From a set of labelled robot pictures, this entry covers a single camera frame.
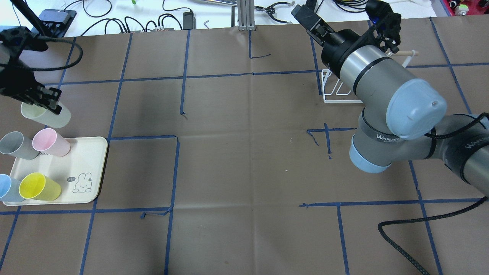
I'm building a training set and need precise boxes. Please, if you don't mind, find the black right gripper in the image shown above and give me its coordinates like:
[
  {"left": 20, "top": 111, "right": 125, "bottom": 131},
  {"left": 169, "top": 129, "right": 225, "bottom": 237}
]
[{"left": 291, "top": 5, "right": 360, "bottom": 78}]

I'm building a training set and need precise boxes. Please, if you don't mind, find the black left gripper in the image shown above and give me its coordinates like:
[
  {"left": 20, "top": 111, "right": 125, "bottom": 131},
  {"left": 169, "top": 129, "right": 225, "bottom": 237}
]
[{"left": 0, "top": 27, "right": 62, "bottom": 115}]

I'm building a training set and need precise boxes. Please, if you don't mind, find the white plastic cup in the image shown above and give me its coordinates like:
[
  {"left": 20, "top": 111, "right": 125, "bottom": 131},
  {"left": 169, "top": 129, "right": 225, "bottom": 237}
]
[{"left": 20, "top": 102, "right": 71, "bottom": 128}]

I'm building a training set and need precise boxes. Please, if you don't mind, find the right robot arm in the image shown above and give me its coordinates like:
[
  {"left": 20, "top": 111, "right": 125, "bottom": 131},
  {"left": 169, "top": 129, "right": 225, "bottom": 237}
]
[{"left": 292, "top": 0, "right": 489, "bottom": 196}]

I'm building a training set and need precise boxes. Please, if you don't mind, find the grey plastic cup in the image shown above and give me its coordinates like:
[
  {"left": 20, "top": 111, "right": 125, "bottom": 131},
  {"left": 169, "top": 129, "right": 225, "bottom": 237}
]
[{"left": 0, "top": 132, "right": 40, "bottom": 160}]

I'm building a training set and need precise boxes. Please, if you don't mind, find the pink plastic cup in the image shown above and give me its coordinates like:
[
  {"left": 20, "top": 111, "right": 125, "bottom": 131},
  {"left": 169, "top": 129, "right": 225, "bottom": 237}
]
[{"left": 32, "top": 128, "right": 71, "bottom": 157}]

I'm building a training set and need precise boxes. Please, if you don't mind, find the yellow plastic cup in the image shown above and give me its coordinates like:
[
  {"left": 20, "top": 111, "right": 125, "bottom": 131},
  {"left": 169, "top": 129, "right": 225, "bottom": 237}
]
[{"left": 19, "top": 172, "right": 61, "bottom": 201}]

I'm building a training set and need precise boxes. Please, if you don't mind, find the cream serving tray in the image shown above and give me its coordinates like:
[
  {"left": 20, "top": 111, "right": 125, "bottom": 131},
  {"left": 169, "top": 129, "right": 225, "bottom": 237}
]
[{"left": 4, "top": 136, "right": 108, "bottom": 207}]

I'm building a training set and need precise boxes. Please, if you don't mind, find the black power adapter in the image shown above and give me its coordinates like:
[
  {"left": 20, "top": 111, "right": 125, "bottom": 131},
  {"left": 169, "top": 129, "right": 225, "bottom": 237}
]
[{"left": 182, "top": 11, "right": 197, "bottom": 30}]

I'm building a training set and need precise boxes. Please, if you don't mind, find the white wire cup rack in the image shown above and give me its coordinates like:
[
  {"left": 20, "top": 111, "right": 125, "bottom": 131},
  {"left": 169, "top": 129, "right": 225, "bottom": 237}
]
[{"left": 320, "top": 49, "right": 419, "bottom": 104}]

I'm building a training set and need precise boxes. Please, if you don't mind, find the aluminium frame post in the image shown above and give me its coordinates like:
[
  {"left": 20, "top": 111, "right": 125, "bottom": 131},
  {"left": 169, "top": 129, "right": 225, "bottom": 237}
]
[{"left": 237, "top": 0, "right": 256, "bottom": 31}]

